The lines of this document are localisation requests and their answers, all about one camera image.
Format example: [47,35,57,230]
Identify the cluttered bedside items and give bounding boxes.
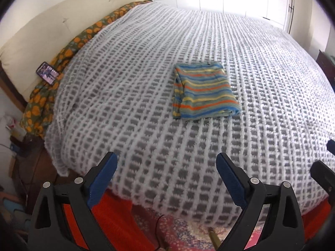
[0,109,59,241]

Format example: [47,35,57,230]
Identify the dark wooden side furniture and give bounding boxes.
[316,50,335,90]

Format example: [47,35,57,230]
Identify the cream padded headboard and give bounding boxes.
[1,0,144,101]

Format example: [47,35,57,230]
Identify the white grey checkered blanket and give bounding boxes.
[45,2,334,226]

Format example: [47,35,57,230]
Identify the smartphone with lit screen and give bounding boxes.
[36,62,60,85]

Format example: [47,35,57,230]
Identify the colourful striped knit sweater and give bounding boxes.
[172,62,240,121]

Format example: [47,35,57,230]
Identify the red patterned floor rug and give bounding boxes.
[130,204,265,251]

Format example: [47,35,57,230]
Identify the orange floral green bedsheet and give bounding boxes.
[20,0,151,138]

